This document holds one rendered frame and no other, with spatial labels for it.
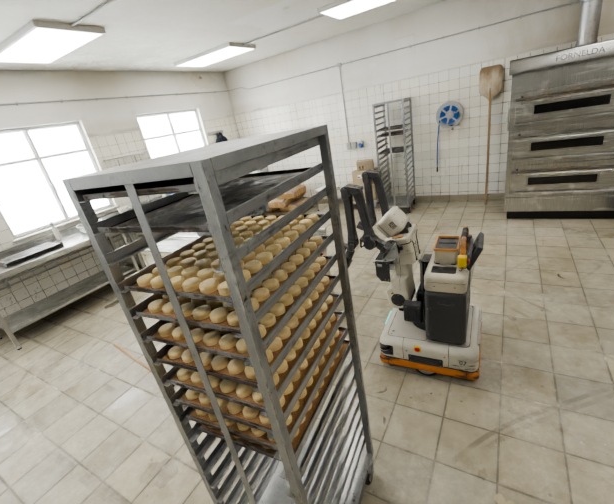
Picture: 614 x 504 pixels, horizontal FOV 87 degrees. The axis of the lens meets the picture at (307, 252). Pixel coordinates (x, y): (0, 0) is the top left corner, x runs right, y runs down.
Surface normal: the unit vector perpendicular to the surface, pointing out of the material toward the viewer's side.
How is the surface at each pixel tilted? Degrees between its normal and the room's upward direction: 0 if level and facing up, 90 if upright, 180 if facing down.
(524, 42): 90
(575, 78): 90
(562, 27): 90
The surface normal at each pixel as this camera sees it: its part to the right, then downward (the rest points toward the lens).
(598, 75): -0.48, 0.42
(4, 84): 0.86, 0.05
